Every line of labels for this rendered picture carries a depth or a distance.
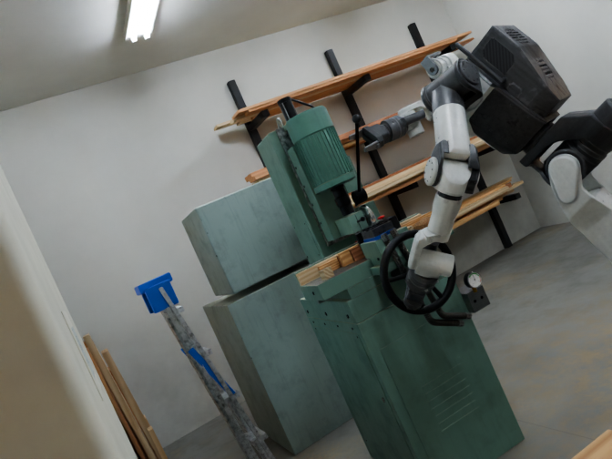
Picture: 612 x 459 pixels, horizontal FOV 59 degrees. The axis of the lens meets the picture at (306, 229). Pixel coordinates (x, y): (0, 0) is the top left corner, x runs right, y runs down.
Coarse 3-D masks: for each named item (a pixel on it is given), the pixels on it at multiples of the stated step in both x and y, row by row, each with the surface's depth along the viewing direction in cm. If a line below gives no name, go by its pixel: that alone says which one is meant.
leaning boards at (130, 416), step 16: (96, 352) 267; (96, 368) 261; (112, 368) 290; (112, 384) 267; (112, 400) 262; (128, 400) 291; (128, 416) 268; (144, 416) 313; (128, 432) 262; (144, 432) 292; (144, 448) 269; (160, 448) 270
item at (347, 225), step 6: (360, 210) 214; (348, 216) 212; (354, 216) 212; (360, 216) 213; (336, 222) 223; (342, 222) 217; (348, 222) 212; (354, 222) 212; (360, 222) 213; (366, 222) 213; (342, 228) 219; (348, 228) 214; (354, 228) 212; (360, 228) 212; (342, 234) 222; (348, 234) 217
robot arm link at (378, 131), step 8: (384, 120) 214; (392, 120) 213; (368, 128) 213; (376, 128) 213; (384, 128) 212; (392, 128) 211; (400, 128) 213; (368, 136) 214; (376, 136) 208; (384, 136) 210; (392, 136) 213; (400, 136) 215
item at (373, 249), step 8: (400, 232) 194; (376, 240) 191; (408, 240) 195; (368, 248) 198; (376, 248) 191; (384, 248) 191; (408, 248) 194; (368, 256) 200; (376, 256) 194; (400, 256) 193; (376, 264) 197
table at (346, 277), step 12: (360, 264) 198; (372, 264) 200; (336, 276) 195; (348, 276) 196; (360, 276) 198; (312, 288) 198; (324, 288) 193; (336, 288) 194; (348, 288) 196; (312, 300) 204; (324, 300) 193
